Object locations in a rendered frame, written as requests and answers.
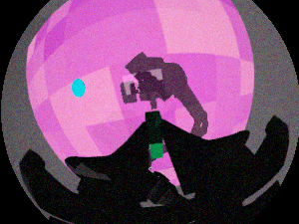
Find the cyan circle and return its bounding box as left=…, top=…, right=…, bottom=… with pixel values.
left=72, top=79, right=85, bottom=97

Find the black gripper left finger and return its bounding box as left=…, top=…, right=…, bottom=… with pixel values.
left=64, top=120, right=150, bottom=203

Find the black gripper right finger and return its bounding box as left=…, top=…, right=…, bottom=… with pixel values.
left=161, top=118, right=250, bottom=196

